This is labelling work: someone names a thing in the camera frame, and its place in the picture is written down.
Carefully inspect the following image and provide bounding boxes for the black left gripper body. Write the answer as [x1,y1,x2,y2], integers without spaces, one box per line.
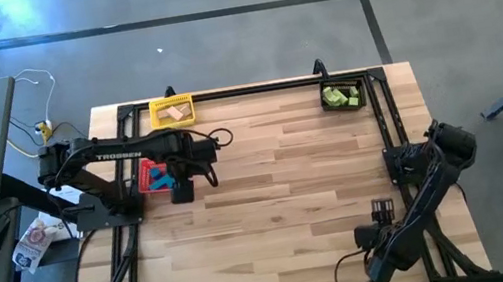
[163,147,211,187]

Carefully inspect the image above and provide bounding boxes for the printed snack bag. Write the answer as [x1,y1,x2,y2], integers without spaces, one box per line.
[6,216,63,278]

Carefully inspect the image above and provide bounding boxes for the black plastic basket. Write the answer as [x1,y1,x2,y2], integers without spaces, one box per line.
[316,73,370,116]

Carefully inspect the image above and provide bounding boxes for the yellow plastic basket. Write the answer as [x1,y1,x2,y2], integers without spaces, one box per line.
[146,93,198,133]

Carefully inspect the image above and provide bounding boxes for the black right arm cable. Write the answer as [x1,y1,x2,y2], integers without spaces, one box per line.
[330,248,374,282]

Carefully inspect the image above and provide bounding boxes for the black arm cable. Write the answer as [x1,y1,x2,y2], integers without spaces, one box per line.
[164,124,242,195]
[330,248,374,282]

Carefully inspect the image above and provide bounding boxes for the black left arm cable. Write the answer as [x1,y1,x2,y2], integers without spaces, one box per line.
[164,124,242,195]

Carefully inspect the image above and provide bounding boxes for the white cable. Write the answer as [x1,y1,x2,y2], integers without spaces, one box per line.
[12,64,63,129]

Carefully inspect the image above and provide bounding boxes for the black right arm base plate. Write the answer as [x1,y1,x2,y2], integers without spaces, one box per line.
[381,137,455,187]

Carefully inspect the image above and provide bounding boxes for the black aluminium table frame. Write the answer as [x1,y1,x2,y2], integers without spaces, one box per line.
[44,50,494,282]

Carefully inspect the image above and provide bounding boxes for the red plastic basket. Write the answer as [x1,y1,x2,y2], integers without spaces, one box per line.
[133,153,174,197]

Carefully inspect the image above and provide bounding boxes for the yellow power plug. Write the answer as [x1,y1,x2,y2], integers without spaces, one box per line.
[36,119,55,144]

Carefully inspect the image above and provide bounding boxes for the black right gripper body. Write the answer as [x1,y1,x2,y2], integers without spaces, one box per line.
[351,217,402,253]

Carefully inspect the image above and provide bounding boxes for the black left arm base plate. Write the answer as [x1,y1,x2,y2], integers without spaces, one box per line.
[72,194,145,234]

